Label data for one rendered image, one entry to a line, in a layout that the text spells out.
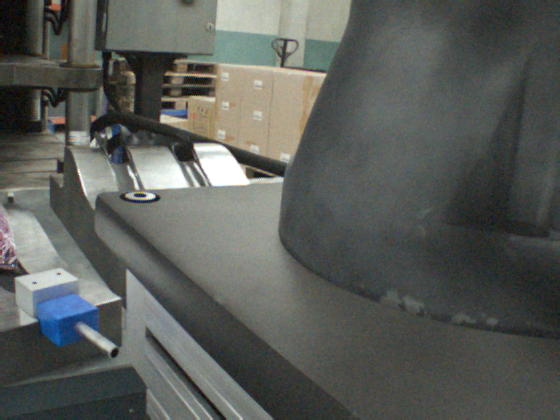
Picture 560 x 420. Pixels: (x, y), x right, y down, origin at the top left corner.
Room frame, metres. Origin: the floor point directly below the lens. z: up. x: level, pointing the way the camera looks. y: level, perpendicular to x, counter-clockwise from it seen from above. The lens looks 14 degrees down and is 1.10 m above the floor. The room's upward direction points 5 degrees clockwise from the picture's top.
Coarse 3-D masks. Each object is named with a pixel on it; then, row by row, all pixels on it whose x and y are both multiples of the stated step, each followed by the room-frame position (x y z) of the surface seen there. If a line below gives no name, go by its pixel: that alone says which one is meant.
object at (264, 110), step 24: (240, 72) 5.18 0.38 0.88; (264, 72) 4.93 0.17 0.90; (288, 72) 4.70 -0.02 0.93; (312, 72) 5.25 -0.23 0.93; (216, 96) 5.44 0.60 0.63; (240, 96) 5.15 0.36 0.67; (264, 96) 4.91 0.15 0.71; (288, 96) 4.69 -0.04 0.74; (312, 96) 4.60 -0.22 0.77; (216, 120) 5.41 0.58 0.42; (240, 120) 5.14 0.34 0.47; (264, 120) 4.89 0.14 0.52; (288, 120) 4.68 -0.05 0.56; (240, 144) 5.12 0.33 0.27; (264, 144) 4.88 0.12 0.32; (288, 144) 4.65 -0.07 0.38; (240, 168) 4.94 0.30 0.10
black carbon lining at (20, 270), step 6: (18, 264) 0.57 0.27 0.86; (0, 270) 0.56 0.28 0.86; (6, 270) 0.56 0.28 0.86; (12, 270) 0.57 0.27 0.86; (18, 270) 0.57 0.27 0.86; (24, 270) 0.57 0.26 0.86; (0, 276) 0.55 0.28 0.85; (6, 276) 0.55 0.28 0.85; (12, 276) 0.56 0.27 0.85; (18, 276) 0.56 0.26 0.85; (0, 282) 0.54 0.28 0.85; (6, 282) 0.54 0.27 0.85; (12, 282) 0.55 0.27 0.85; (6, 288) 0.53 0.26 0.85; (12, 288) 0.53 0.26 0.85
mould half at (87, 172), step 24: (216, 144) 1.00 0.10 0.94; (72, 168) 0.84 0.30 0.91; (96, 168) 0.83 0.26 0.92; (144, 168) 0.86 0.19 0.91; (168, 168) 0.88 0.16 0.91; (216, 168) 0.92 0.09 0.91; (72, 192) 0.84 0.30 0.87; (96, 192) 0.78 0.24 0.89; (72, 216) 0.84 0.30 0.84; (96, 240) 0.72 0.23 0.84; (96, 264) 0.72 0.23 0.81; (120, 264) 0.63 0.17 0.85; (120, 288) 0.63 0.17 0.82
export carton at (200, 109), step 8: (192, 96) 6.31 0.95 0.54; (192, 104) 6.20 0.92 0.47; (200, 104) 6.08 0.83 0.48; (208, 104) 5.97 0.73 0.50; (192, 112) 6.18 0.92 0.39; (200, 112) 6.05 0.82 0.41; (208, 112) 5.95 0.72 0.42; (192, 120) 6.16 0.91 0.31; (200, 120) 6.03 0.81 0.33; (208, 120) 5.93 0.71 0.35; (192, 128) 6.15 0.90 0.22; (200, 128) 6.02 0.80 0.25; (208, 128) 5.92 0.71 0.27; (208, 136) 5.92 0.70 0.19
